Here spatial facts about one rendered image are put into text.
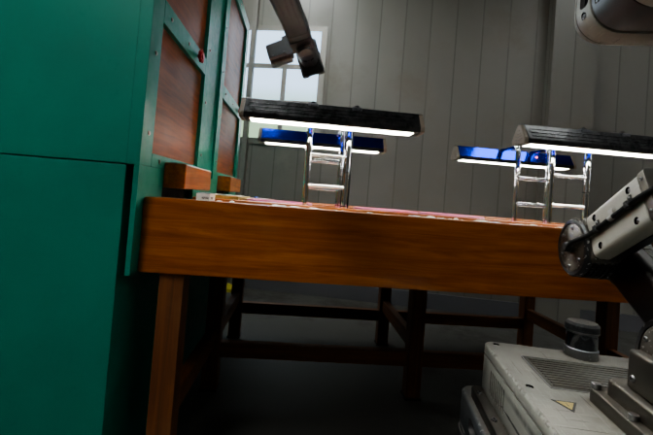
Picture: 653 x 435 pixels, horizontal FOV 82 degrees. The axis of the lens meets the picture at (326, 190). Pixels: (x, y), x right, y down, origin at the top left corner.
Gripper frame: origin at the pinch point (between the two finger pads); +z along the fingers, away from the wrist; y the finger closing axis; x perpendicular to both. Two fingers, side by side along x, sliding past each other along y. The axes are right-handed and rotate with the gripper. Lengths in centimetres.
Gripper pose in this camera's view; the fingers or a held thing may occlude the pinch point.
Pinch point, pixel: (313, 68)
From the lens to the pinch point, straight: 125.4
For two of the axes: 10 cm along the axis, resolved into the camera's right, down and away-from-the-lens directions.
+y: 2.6, 9.6, -0.5
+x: 9.6, -2.6, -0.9
